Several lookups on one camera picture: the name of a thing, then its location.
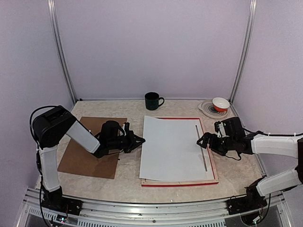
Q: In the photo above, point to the dark green mug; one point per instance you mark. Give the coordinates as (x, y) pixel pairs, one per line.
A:
(153, 101)

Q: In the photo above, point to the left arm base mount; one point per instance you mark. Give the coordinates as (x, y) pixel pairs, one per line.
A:
(65, 205)

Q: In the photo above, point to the aluminium post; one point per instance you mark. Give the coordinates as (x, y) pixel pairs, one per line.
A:
(60, 51)
(245, 50)

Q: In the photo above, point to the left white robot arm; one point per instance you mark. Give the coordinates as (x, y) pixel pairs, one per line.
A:
(51, 126)

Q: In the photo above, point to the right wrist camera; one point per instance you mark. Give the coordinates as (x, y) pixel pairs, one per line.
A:
(219, 129)

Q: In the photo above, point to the white mat board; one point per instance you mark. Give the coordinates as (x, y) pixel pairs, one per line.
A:
(205, 154)

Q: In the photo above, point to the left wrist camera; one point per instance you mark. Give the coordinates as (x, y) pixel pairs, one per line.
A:
(126, 126)

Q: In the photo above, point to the cat and books photo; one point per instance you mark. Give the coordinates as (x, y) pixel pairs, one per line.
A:
(172, 149)

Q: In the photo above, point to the brown cardboard backing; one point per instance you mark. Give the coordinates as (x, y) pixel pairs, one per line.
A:
(76, 160)

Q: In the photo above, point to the right aluminium post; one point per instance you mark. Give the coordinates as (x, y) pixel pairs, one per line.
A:
(245, 50)

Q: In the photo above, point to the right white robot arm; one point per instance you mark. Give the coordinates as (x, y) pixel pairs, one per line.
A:
(281, 155)

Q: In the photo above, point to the red wooden picture frame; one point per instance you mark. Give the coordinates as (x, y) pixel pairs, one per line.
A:
(180, 184)

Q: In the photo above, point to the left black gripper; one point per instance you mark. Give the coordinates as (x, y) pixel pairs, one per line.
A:
(132, 138)

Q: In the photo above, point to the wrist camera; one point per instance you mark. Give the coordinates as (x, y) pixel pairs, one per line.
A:
(219, 129)
(126, 126)

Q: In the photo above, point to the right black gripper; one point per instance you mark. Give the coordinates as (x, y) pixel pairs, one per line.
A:
(213, 146)

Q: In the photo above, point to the white patterned plate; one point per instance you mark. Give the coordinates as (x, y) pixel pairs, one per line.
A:
(207, 108)

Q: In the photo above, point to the orange and white bowl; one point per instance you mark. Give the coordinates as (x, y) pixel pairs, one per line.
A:
(220, 104)

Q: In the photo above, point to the left aluminium post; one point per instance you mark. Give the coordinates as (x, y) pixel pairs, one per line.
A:
(60, 51)

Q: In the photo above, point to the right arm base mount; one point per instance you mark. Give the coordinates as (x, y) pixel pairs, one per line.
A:
(236, 205)

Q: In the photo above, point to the aluminium front rail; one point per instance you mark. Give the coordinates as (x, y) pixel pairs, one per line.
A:
(97, 213)

